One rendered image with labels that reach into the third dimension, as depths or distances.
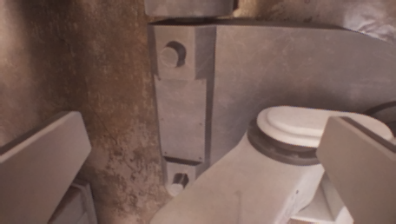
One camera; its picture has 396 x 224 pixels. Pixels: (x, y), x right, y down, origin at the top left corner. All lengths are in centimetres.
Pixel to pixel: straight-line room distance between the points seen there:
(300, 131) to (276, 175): 8
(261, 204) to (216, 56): 30
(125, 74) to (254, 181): 59
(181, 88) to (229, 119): 14
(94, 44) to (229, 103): 51
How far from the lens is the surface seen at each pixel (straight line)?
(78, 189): 128
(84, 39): 82
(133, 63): 73
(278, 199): 29
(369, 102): 54
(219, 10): 45
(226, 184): 29
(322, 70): 48
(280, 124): 35
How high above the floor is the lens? 61
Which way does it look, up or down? 59 degrees down
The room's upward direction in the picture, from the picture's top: 154 degrees counter-clockwise
